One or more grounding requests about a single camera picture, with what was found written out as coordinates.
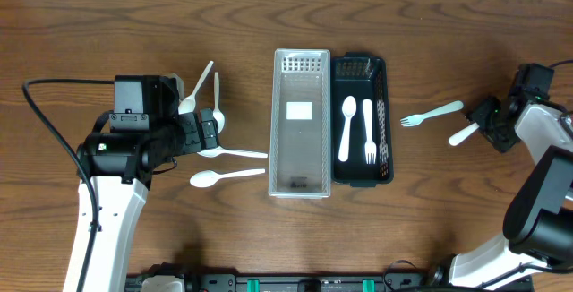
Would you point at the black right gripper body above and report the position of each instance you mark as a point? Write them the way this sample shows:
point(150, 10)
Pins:
point(485, 114)

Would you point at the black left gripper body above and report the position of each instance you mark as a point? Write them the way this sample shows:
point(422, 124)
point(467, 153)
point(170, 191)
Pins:
point(193, 132)

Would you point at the white plastic fork hidden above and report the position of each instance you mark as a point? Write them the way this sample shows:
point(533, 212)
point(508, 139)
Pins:
point(463, 134)

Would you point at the white plastic fork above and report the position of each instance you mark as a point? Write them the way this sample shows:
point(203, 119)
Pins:
point(369, 146)
point(415, 120)

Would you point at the white plastic spoon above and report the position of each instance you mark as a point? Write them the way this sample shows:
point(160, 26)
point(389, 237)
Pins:
point(348, 109)
point(188, 104)
point(213, 153)
point(217, 113)

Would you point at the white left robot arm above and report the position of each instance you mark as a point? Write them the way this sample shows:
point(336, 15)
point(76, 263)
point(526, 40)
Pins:
point(118, 160)

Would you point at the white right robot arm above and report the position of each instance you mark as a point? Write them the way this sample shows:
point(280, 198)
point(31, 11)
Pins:
point(537, 228)

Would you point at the white plastic spoon upright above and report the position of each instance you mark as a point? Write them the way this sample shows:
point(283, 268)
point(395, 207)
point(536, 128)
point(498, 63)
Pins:
point(217, 113)

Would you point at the white plastic spoon lowest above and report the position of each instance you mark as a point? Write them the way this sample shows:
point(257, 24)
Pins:
point(208, 178)

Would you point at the clear plastic basket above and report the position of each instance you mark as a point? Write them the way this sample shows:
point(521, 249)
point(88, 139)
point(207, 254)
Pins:
point(299, 151)

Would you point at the black plastic basket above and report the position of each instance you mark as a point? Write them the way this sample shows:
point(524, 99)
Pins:
point(362, 76)

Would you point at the black rail with green clips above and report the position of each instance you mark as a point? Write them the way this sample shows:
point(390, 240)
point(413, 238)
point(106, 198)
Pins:
point(178, 277)

